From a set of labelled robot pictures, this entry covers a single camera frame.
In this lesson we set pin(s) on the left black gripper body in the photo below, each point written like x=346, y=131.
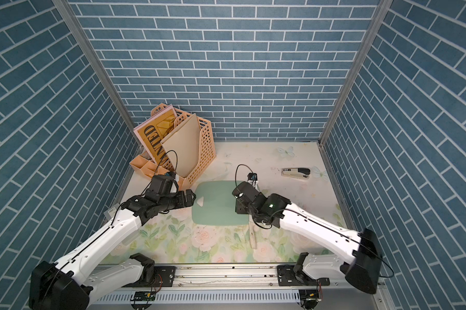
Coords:
x=172, y=201

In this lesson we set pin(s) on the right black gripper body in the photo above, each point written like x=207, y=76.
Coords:
x=240, y=208

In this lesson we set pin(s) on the green cutting board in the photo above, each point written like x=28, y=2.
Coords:
x=216, y=206

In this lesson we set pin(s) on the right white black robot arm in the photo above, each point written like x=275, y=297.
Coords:
x=360, y=252

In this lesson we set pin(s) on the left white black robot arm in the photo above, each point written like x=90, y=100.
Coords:
x=71, y=282

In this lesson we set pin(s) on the left circuit board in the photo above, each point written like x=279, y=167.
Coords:
x=143, y=296

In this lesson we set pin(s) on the floral table mat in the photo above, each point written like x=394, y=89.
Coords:
x=175, y=238

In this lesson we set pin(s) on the black grey stapler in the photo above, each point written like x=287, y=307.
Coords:
x=297, y=173

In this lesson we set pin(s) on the beige folder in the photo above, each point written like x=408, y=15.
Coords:
x=184, y=139

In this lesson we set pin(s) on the clear plastic labelled box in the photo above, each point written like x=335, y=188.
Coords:
x=109, y=213

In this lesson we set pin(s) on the yellow wanted poster book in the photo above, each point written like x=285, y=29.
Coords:
x=152, y=131

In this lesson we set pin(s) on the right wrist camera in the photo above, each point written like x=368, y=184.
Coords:
x=252, y=177

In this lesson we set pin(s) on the aluminium front rail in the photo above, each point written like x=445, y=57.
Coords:
x=225, y=275

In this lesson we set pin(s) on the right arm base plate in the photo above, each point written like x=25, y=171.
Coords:
x=292, y=275

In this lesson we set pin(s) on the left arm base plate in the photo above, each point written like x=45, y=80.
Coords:
x=165, y=276

